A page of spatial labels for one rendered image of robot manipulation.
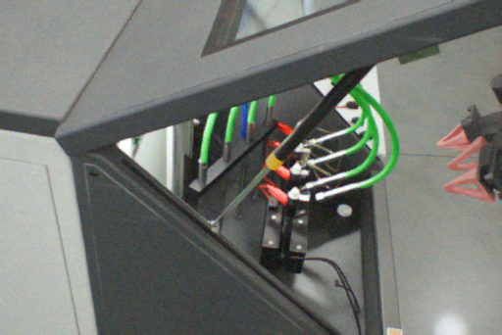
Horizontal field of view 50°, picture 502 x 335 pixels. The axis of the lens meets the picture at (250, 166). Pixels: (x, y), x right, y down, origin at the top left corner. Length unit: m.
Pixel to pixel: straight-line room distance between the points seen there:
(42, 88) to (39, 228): 0.22
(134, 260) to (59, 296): 0.18
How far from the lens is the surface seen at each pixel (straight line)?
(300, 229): 1.26
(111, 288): 0.90
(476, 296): 2.65
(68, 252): 0.86
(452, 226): 2.89
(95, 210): 0.77
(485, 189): 0.93
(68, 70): 0.76
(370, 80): 1.84
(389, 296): 1.24
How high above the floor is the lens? 1.90
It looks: 41 degrees down
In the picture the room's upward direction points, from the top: 8 degrees clockwise
